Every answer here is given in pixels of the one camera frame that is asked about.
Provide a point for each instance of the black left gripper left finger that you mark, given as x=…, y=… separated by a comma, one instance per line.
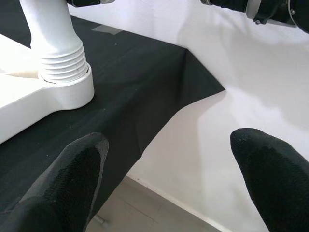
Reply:
x=60, y=188

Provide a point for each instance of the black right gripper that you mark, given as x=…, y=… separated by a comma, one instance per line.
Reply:
x=84, y=2

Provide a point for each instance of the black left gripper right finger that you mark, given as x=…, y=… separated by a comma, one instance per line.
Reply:
x=277, y=183

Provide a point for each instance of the white plastic table leg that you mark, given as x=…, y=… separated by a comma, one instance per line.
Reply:
x=53, y=36

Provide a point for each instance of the grey tape patch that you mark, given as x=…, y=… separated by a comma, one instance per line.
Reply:
x=106, y=29

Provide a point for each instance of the white plastic table top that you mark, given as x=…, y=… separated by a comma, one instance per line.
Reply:
x=36, y=101

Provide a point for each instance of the black tablecloth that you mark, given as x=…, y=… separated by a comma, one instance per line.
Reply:
x=132, y=96

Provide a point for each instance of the metal folding table frame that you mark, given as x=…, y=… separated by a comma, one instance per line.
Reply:
x=102, y=220

